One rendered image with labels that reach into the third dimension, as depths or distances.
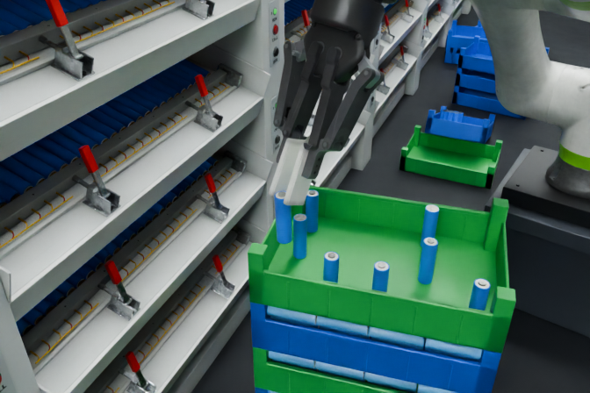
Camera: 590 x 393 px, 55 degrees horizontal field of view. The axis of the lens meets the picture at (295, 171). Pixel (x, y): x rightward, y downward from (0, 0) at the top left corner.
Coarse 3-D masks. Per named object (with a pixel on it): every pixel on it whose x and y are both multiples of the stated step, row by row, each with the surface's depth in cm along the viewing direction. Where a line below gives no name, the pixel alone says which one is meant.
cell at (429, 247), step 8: (424, 240) 70; (432, 240) 70; (424, 248) 70; (432, 248) 69; (424, 256) 70; (432, 256) 70; (424, 264) 71; (432, 264) 71; (424, 272) 72; (432, 272) 72; (424, 280) 72
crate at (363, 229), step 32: (320, 192) 83; (352, 192) 82; (320, 224) 84; (352, 224) 84; (384, 224) 83; (416, 224) 81; (448, 224) 80; (480, 224) 78; (256, 256) 66; (288, 256) 77; (320, 256) 77; (352, 256) 77; (384, 256) 77; (416, 256) 77; (448, 256) 77; (480, 256) 77; (256, 288) 69; (288, 288) 67; (320, 288) 66; (352, 288) 65; (416, 288) 72; (448, 288) 72; (352, 320) 67; (384, 320) 66; (416, 320) 64; (448, 320) 63; (480, 320) 62
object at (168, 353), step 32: (224, 256) 123; (192, 288) 113; (224, 288) 113; (160, 320) 103; (192, 320) 108; (128, 352) 91; (160, 352) 101; (192, 352) 104; (96, 384) 91; (128, 384) 94; (160, 384) 96
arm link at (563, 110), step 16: (560, 80) 117; (576, 80) 115; (560, 96) 117; (576, 96) 115; (560, 112) 118; (576, 112) 116; (576, 128) 117; (560, 144) 123; (576, 144) 118; (576, 160) 119
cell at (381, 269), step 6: (378, 264) 66; (384, 264) 66; (378, 270) 65; (384, 270) 65; (378, 276) 66; (384, 276) 66; (372, 282) 67; (378, 282) 66; (384, 282) 66; (372, 288) 68; (378, 288) 67; (384, 288) 67
